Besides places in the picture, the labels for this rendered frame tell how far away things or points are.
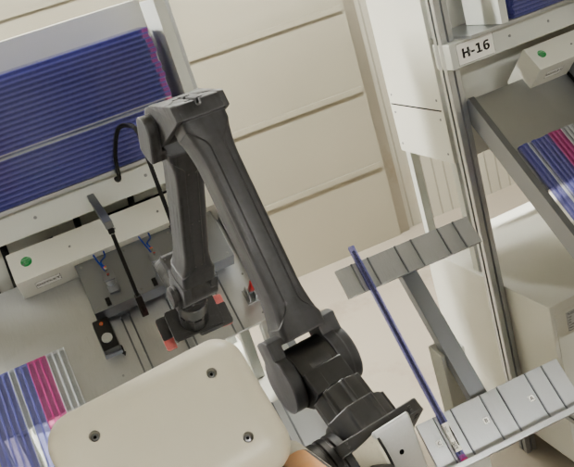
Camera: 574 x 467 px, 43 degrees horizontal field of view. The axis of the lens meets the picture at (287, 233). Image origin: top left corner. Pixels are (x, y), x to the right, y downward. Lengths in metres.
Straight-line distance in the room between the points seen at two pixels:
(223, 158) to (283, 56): 3.08
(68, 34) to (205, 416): 1.28
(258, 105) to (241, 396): 3.29
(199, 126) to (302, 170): 3.18
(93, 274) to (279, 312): 0.86
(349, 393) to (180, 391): 0.23
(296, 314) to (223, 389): 0.21
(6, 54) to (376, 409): 1.29
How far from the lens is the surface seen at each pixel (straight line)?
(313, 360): 0.91
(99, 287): 1.70
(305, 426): 1.62
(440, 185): 4.54
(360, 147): 4.20
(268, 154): 4.01
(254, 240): 0.91
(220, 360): 0.74
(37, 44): 1.85
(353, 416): 0.86
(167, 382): 0.74
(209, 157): 0.92
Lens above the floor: 1.73
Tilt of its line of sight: 20 degrees down
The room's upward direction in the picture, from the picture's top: 17 degrees counter-clockwise
